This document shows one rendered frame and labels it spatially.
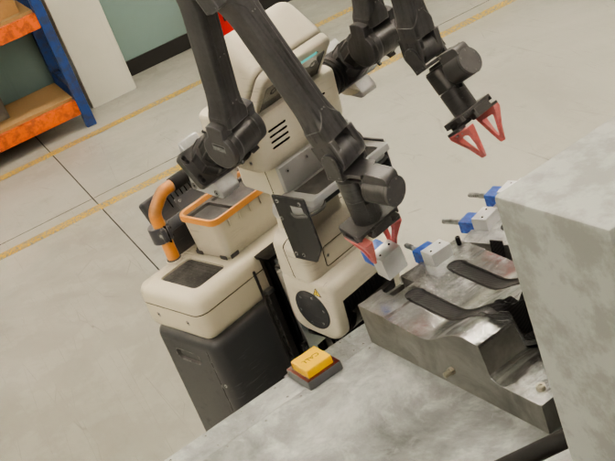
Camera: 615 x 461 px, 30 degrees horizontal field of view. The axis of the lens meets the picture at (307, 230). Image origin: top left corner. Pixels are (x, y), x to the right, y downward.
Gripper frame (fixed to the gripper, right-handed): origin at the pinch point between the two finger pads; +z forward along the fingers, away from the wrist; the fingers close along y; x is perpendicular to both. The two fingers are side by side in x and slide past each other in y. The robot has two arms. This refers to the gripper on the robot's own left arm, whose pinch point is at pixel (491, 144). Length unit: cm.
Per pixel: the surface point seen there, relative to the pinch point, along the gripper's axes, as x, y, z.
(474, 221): 5.5, -11.1, 10.6
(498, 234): 1.2, -11.5, 15.1
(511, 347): -26, -46, 25
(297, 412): 11, -67, 16
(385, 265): -0.4, -39.6, 4.3
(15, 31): 407, 129, -167
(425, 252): 1.7, -28.8, 7.9
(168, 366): 199, -5, 12
